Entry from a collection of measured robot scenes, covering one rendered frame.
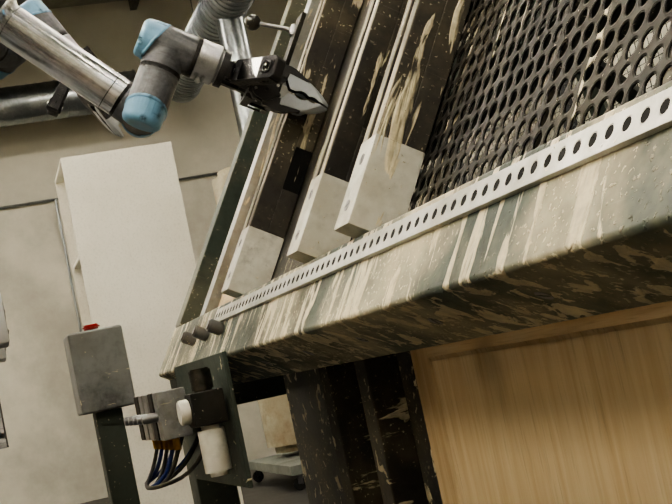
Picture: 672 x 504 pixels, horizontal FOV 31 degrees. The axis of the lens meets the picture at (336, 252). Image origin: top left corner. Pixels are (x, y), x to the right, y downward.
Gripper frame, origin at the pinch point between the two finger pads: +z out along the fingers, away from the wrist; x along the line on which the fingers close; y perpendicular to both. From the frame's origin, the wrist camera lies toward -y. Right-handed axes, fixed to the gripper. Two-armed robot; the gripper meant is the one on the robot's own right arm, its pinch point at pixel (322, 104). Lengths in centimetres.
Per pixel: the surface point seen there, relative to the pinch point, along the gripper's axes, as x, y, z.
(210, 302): 35, 44, -2
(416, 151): 25, -66, 2
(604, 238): 49, -132, 0
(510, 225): 45, -114, -1
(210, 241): 17, 68, -3
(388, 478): 62, -13, 28
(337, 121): 16.3, -40.7, -4.0
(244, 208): 12.6, 43.9, -1.4
